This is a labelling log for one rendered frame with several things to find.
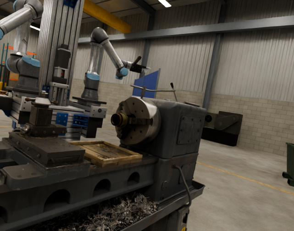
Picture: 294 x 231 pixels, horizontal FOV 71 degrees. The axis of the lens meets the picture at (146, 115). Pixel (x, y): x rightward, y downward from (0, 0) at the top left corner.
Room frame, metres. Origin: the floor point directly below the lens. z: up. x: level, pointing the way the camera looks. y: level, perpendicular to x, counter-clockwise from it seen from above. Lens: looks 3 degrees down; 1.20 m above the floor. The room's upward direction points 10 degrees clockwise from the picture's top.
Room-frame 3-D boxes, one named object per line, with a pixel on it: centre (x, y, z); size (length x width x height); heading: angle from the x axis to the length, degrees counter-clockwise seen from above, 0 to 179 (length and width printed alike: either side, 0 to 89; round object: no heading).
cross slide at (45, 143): (0.92, 0.45, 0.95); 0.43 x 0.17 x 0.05; 52
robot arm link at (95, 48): (1.94, 0.58, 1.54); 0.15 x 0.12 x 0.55; 23
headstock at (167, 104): (1.71, -0.17, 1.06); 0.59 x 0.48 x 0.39; 142
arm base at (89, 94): (1.82, 0.53, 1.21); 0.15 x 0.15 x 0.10
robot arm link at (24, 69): (1.48, 0.88, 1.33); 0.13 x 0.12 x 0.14; 66
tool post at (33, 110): (0.96, 0.49, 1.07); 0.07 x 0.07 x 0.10; 52
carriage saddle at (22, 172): (0.87, 0.47, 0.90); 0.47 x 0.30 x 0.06; 52
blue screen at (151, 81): (8.22, 0.36, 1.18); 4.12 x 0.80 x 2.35; 14
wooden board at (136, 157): (1.19, 0.22, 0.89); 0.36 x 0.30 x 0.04; 52
